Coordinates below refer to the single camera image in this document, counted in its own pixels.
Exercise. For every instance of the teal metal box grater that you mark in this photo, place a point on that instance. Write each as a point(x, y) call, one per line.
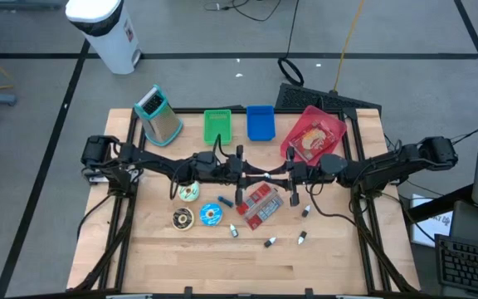
point(160, 124)

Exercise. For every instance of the pink plastic bin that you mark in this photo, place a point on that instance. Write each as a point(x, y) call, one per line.
point(318, 114)

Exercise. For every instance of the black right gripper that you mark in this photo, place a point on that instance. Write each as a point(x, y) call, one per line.
point(307, 172)

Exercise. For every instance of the green plastic basket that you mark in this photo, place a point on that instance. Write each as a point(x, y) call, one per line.
point(218, 122)

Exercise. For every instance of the black perforated panel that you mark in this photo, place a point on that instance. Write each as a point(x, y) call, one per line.
point(305, 97)

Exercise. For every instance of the white trash can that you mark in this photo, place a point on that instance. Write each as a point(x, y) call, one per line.
point(106, 37)

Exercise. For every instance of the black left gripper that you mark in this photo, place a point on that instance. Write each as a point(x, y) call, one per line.
point(230, 170)

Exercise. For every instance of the blue plastic basket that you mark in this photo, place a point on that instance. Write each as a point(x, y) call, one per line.
point(260, 124)

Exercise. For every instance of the black keyboard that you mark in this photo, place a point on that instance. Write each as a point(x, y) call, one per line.
point(471, 266)

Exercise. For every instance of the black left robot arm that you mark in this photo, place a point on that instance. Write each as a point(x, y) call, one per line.
point(156, 160)

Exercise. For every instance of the mint frosted toy donut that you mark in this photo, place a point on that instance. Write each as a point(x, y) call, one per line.
point(189, 197)

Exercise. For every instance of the black table clamp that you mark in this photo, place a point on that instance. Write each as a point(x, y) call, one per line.
point(188, 292)
point(309, 293)

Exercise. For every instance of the chocolate frosted toy donut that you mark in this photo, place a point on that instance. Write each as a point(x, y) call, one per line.
point(177, 224)

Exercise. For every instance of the white paper sheet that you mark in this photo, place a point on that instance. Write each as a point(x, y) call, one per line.
point(430, 228)

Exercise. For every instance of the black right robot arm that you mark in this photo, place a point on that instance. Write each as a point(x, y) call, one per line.
point(388, 166)

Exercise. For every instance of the blue marker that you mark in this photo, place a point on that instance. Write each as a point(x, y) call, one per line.
point(225, 201)

